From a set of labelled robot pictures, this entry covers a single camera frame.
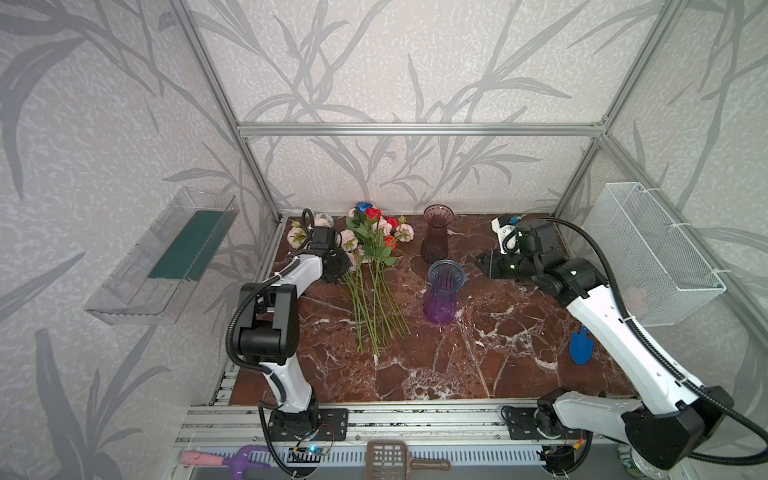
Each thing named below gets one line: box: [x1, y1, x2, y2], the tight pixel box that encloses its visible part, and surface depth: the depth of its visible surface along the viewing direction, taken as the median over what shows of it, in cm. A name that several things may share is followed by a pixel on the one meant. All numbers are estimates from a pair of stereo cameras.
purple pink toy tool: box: [179, 445, 271, 480], surface depth 70 cm
